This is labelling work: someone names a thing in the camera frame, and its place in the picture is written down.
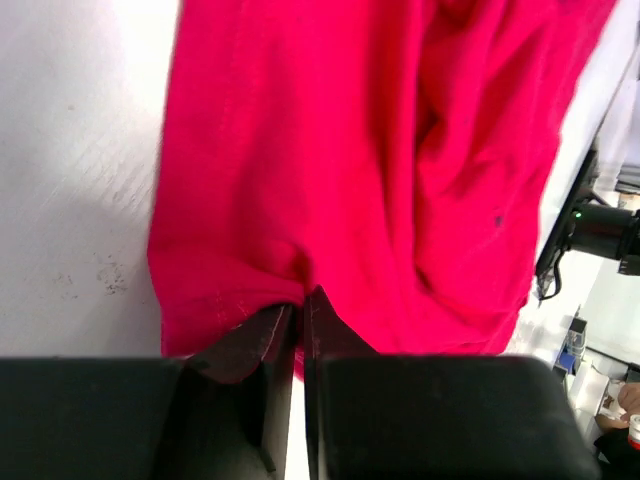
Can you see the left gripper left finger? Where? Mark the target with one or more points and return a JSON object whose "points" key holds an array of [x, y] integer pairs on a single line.
{"points": [[231, 408]]}

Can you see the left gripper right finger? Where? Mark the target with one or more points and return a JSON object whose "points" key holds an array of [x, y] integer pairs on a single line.
{"points": [[325, 334]]}

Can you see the magenta t shirt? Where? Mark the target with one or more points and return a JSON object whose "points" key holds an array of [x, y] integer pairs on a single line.
{"points": [[393, 153]]}

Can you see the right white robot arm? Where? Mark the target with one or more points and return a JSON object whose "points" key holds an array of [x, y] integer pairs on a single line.
{"points": [[586, 223]]}

